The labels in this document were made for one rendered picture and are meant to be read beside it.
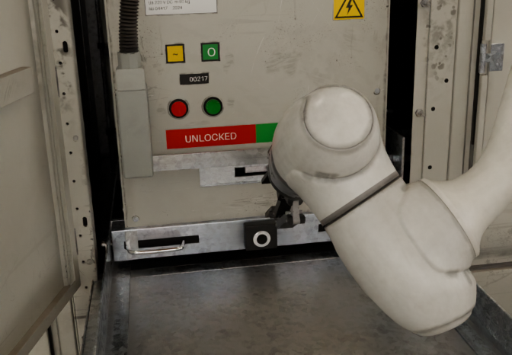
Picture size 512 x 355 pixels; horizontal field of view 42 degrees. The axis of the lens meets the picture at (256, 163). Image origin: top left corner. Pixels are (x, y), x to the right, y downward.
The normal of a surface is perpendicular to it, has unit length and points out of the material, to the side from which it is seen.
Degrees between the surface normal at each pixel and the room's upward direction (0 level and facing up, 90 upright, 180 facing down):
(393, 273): 79
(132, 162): 90
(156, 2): 90
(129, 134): 90
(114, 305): 0
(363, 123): 60
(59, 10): 90
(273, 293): 0
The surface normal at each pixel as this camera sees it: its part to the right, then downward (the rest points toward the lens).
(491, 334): -0.99, 0.07
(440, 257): 0.16, -0.09
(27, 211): 0.99, 0.01
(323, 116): -0.11, -0.25
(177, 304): -0.03, -0.95
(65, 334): 0.16, 0.29
